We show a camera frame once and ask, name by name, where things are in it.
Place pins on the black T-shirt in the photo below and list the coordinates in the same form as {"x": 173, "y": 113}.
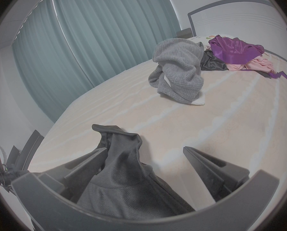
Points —
{"x": 124, "y": 177}

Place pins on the white printed pillow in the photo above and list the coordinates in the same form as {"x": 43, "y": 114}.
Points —
{"x": 201, "y": 38}

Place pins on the pink garment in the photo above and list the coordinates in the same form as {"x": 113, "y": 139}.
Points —
{"x": 254, "y": 65}

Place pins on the grey knit garment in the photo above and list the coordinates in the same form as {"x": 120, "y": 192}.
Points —
{"x": 177, "y": 68}

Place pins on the purple satin garment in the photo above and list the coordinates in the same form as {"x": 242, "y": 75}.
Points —
{"x": 230, "y": 48}

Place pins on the black shiny garment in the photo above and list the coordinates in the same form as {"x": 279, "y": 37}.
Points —
{"x": 213, "y": 64}

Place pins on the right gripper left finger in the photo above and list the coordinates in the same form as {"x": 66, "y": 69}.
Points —
{"x": 73, "y": 174}

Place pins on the dark grey chest of drawers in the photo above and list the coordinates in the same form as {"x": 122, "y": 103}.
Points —
{"x": 32, "y": 150}

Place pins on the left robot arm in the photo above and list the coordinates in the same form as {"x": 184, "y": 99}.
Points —
{"x": 0, "y": 174}

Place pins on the blue-green curtain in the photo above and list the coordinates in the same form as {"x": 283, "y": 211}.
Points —
{"x": 121, "y": 28}
{"x": 42, "y": 68}

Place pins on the bed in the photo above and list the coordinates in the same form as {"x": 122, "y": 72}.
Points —
{"x": 133, "y": 105}

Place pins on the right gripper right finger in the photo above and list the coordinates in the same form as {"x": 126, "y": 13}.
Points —
{"x": 211, "y": 174}

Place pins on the grey bedside table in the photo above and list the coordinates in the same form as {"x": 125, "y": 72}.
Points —
{"x": 183, "y": 33}

